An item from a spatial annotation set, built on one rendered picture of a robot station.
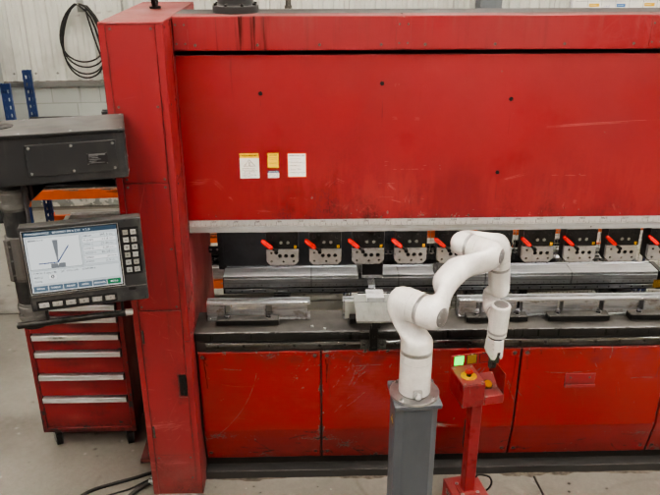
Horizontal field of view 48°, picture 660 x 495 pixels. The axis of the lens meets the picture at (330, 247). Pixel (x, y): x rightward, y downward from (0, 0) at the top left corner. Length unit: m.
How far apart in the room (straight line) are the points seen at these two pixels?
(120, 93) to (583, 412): 2.68
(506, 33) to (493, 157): 0.54
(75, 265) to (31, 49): 4.80
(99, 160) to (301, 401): 1.57
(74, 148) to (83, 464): 1.99
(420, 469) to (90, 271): 1.51
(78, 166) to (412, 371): 1.46
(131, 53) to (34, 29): 4.57
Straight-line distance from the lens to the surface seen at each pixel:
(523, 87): 3.35
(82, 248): 3.02
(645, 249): 3.83
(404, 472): 3.01
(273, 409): 3.76
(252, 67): 3.22
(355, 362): 3.62
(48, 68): 7.64
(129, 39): 3.06
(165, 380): 3.60
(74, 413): 4.29
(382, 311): 3.43
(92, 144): 2.90
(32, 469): 4.37
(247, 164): 3.32
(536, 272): 3.99
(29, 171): 2.95
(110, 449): 4.38
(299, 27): 3.17
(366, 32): 3.18
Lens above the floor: 2.63
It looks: 23 degrees down
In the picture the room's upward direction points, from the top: straight up
